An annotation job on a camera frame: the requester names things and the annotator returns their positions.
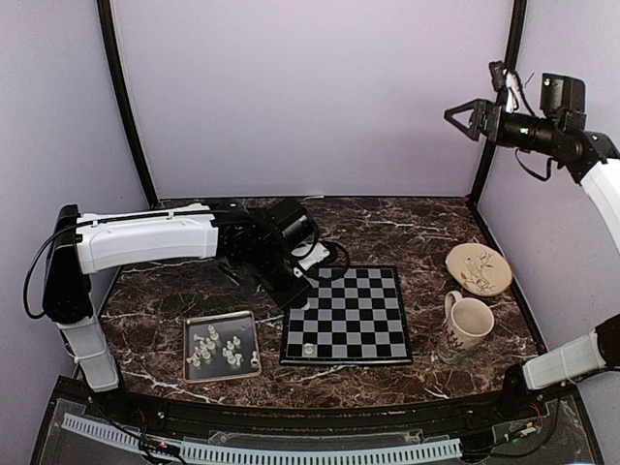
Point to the round wooden bird coaster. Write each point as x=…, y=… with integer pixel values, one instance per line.
x=479, y=269

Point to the black left frame post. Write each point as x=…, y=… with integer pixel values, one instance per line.
x=124, y=106

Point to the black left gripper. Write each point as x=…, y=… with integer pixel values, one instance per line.
x=298, y=296

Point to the metal tray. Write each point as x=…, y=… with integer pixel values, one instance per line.
x=241, y=324

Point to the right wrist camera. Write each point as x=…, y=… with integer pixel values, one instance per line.
x=508, y=85

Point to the black grey chessboard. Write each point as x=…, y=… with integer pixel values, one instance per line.
x=358, y=319

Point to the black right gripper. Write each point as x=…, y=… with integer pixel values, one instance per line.
x=479, y=121

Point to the white slotted cable duct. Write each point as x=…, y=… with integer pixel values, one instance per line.
x=232, y=448

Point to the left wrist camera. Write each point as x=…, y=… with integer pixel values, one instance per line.
x=307, y=255

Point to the white chess piece lying left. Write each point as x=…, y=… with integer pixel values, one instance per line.
x=194, y=360

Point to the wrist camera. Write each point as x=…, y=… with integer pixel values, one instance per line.
x=307, y=255
x=508, y=85

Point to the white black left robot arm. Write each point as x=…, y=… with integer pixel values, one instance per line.
x=277, y=245

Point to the cream floral mug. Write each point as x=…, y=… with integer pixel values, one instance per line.
x=468, y=321

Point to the white chess piece cluster left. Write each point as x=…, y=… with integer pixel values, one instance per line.
x=205, y=355

